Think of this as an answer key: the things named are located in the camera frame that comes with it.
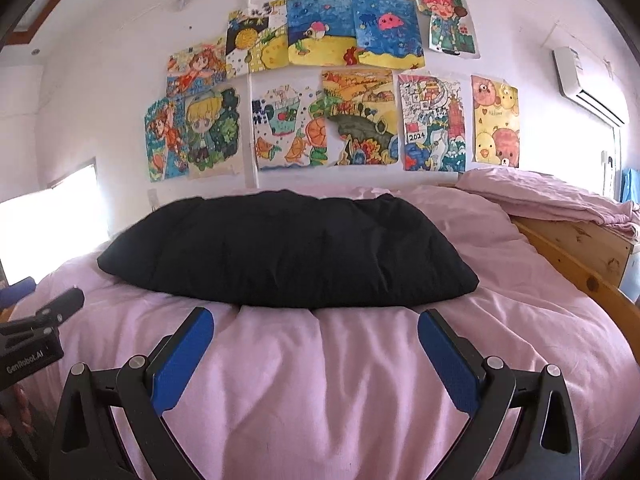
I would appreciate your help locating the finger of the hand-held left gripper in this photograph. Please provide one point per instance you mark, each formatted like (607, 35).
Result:
(67, 301)
(17, 292)

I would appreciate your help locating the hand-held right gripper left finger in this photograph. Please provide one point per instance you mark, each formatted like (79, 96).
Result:
(182, 360)

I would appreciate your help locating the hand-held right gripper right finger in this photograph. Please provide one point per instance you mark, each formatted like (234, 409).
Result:
(447, 360)

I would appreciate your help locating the black padded jacket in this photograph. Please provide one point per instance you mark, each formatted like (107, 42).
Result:
(280, 250)

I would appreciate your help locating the person's left hand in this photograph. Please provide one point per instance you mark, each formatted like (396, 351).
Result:
(6, 425)

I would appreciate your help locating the window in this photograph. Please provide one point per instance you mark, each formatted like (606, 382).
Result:
(50, 220)

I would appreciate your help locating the pink duvet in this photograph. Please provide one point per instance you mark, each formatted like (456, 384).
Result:
(325, 400)

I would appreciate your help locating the folded pink blanket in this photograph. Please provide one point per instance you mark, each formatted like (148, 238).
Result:
(540, 195)

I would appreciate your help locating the swimming orange-haired girl drawing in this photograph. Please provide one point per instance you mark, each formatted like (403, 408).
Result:
(165, 135)

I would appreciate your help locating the blond child green drawing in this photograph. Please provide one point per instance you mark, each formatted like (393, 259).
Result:
(212, 130)

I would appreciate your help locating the city collage drawing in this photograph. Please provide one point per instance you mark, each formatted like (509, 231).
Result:
(432, 120)

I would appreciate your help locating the yellow bears drawing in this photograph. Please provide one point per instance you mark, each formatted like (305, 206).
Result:
(495, 120)

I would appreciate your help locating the blue cloth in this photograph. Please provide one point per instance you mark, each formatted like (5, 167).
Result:
(631, 187)

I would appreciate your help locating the turtles and boat drawing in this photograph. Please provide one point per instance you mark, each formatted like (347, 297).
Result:
(287, 125)

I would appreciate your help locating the field landscape drawing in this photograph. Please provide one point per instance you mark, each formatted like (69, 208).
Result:
(362, 115)

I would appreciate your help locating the mermaid girl drawing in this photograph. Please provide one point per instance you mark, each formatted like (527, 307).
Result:
(197, 65)

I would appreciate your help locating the white air conditioner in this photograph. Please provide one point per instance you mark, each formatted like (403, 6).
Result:
(585, 85)

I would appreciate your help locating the yellow moon drawing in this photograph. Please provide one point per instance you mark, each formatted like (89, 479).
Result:
(255, 42)

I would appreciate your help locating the pink jellyfish sea drawing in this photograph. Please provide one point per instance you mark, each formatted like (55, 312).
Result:
(387, 30)

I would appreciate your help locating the red-haired child drawing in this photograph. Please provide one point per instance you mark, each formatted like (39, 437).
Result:
(445, 20)

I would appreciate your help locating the blue sea fish drawing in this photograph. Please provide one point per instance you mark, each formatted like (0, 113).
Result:
(320, 30)

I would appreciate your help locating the white wall socket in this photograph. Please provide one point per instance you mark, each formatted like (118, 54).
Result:
(152, 199)

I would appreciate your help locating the wooden bed frame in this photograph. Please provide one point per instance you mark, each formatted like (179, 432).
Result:
(575, 245)

